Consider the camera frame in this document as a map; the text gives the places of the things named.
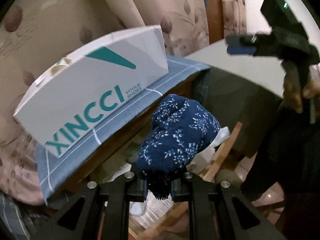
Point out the navy floral underwear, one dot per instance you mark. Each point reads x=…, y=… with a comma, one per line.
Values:
x=181, y=128

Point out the person's right hand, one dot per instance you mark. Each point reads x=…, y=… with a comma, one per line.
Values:
x=294, y=92

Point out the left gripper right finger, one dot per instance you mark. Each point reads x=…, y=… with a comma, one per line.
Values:
x=220, y=211

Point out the grey plaid fabric pile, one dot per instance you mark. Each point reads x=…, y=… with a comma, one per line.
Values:
x=22, y=220

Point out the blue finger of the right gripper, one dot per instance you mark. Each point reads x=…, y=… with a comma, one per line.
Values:
x=240, y=47

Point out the blue checked table cloth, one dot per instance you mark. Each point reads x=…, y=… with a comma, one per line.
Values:
x=53, y=172

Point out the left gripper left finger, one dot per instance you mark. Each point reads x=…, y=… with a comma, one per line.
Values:
x=97, y=211

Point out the wooden drawer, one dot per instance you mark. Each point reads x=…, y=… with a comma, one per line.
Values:
x=181, y=128

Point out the white XINCCI shoe box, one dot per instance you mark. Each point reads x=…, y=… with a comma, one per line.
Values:
x=83, y=88

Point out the white cabinet panel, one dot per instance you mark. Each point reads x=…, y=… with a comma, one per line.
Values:
x=264, y=71

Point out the beige leaf-pattern curtain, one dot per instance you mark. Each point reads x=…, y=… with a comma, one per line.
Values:
x=36, y=33

